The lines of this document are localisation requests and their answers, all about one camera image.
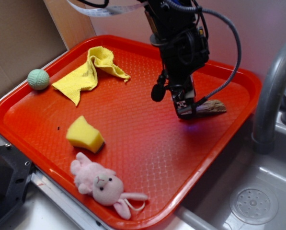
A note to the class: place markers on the yellow sponge piece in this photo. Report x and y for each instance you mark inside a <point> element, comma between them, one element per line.
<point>83,135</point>

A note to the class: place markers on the yellow woven cloth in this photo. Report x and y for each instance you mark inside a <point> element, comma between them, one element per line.
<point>85,77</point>

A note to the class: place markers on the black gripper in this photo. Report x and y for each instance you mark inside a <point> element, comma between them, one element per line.
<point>181,36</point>

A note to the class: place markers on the brown wood chip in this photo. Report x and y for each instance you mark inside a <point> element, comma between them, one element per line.
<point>208,108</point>

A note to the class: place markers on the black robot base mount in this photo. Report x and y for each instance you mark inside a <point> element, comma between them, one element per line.
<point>15,174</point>

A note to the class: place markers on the red plastic tray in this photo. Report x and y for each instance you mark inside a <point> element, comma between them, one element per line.
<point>150,149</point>

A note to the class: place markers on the gray sink basin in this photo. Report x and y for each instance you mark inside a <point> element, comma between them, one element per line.
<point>206,207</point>

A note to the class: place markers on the green foam ball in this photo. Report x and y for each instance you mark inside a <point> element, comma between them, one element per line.
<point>38,79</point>

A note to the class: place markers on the sink drain cover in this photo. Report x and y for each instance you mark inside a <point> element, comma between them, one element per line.
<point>253,204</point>

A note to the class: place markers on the pink plush bunny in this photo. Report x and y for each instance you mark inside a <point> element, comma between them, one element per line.
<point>105,187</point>

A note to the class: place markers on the gray sink faucet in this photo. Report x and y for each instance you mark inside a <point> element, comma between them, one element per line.
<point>272,99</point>

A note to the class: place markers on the brown cardboard panel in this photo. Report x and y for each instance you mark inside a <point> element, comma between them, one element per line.
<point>35,32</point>

